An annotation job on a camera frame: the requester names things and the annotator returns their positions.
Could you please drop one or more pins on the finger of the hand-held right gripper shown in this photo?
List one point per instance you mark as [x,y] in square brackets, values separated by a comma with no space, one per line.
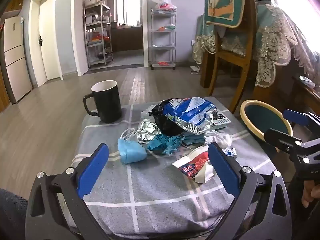
[280,138]
[292,117]

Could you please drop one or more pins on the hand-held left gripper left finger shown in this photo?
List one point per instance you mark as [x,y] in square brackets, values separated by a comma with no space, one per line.
[93,170]

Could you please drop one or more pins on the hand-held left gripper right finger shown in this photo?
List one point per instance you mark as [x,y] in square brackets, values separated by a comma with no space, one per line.
[222,170]

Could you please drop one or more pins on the small blue white sachet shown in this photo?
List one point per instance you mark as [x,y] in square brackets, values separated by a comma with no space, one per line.
[230,152]

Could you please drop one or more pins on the teal bin with beige rim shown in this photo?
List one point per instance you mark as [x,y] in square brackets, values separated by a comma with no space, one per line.
[262,116]

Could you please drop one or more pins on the red white wrapper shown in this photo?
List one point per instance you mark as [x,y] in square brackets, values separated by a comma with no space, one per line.
[192,165]

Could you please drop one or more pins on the white tissue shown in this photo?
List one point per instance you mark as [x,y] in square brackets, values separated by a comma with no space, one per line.
[218,138]

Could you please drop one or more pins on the green white carton box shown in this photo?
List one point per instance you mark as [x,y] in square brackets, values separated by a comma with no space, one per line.
[222,123]

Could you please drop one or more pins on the blue white snack bag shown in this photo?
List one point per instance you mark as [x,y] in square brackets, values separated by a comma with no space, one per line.
[190,115]

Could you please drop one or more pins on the teal glove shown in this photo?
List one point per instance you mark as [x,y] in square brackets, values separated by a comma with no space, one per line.
[161,142]

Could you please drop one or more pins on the black plastic bag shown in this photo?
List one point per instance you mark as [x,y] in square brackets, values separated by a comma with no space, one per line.
[167,126]

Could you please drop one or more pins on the clear plastic bag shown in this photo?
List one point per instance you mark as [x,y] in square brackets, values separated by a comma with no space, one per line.
[146,113]

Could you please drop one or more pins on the person's right hand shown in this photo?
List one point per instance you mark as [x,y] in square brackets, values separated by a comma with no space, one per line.
[308,192]

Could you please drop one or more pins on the dark wooden side cabinet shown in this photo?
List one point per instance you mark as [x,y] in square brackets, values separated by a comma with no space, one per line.
[305,97]

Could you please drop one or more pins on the grey checked cloth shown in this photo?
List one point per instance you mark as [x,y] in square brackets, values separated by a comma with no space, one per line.
[150,192]

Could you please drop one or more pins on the black mug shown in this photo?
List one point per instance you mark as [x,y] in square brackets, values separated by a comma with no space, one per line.
[107,105]

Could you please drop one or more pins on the silver foil tray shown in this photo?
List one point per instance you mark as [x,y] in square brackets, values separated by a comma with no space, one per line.
[147,130]

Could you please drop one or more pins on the wooden chair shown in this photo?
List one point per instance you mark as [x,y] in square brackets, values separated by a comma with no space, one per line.
[247,42]

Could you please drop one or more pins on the person's left leg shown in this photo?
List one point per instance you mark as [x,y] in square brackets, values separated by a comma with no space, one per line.
[12,217]

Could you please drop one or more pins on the wooden table leg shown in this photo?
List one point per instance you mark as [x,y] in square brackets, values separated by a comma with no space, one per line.
[207,67]

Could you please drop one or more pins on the white power strip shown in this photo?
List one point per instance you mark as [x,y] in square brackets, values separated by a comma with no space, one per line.
[195,70]

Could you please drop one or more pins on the teal orange cushion cover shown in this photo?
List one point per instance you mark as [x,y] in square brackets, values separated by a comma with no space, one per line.
[225,5]

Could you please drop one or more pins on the beige refrigerator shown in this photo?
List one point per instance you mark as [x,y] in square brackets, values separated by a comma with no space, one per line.
[15,62]

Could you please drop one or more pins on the metal shelf rack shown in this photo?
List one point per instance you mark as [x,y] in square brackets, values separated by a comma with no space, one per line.
[98,35]

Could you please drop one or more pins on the white door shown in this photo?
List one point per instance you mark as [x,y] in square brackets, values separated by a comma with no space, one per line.
[48,42]

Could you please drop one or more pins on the dark kitchen counter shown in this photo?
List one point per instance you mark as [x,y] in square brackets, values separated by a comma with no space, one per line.
[127,38]

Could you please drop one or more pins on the white trolley rack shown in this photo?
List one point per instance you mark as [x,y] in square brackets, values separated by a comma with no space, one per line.
[162,37]

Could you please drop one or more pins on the window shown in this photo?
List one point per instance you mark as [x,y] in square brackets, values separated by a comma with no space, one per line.
[126,7]

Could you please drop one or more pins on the plastic bag with red items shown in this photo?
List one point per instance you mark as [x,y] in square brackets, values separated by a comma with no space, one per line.
[163,1]

